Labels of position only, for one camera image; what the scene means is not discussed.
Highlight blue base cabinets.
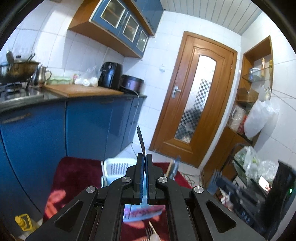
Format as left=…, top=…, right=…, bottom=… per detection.
left=0, top=94, right=148, bottom=223

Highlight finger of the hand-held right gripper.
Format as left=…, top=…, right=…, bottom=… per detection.
left=220, top=177, right=262, bottom=209

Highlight black air fryer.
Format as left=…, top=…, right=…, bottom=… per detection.
left=97, top=62, right=123, bottom=89

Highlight steel kettle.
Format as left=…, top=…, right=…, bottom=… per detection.
left=31, top=64, right=52, bottom=87

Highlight wooden niche shelf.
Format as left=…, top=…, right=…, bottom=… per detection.
left=236, top=35, right=274, bottom=144

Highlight gas stove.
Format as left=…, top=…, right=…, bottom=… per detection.
left=0, top=80, right=44, bottom=102

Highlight steel slotted utensil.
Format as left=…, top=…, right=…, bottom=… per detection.
left=172, top=156, right=181, bottom=178

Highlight dark rice cooker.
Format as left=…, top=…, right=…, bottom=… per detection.
left=119, top=74, right=144, bottom=93

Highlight blue wooden wall cabinet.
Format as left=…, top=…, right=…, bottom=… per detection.
left=68, top=0, right=164, bottom=59

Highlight yellow oil bottle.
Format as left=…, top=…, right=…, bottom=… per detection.
left=15, top=214, right=31, bottom=232

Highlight wooden door with glass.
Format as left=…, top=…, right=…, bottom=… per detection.
left=149, top=31, right=238, bottom=168

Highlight glass jar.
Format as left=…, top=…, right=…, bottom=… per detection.
left=248, top=68, right=262, bottom=81

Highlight clear plastic bag with bowls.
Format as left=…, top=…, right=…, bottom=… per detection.
left=74, top=66, right=99, bottom=87

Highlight steel door handle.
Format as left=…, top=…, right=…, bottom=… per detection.
left=171, top=82, right=182, bottom=99

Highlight bag of packaged food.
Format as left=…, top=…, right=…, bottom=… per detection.
left=229, top=105, right=247, bottom=133

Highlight light blue utensil holder box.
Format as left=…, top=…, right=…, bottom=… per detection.
left=101, top=157, right=176, bottom=223

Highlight large blackened wok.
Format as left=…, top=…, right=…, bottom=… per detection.
left=0, top=50, right=41, bottom=84

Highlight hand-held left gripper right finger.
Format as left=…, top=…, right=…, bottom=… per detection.
left=146, top=153, right=267, bottom=241

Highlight wooden cutting board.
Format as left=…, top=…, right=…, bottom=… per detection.
left=43, top=83, right=124, bottom=98

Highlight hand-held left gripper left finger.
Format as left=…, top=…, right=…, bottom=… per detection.
left=24, top=153, right=146, bottom=241

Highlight white plastic bag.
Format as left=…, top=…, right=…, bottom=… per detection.
left=244, top=86, right=280, bottom=138

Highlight black wire rack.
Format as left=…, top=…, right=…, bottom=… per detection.
left=221, top=143, right=255, bottom=183

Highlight cardboard box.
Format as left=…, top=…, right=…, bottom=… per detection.
left=237, top=88, right=259, bottom=103

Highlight green plastic dish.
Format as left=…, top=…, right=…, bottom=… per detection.
left=48, top=76, right=71, bottom=85

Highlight clear plastic bag of vegetables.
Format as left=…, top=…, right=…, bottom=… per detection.
left=233, top=146, right=279, bottom=183

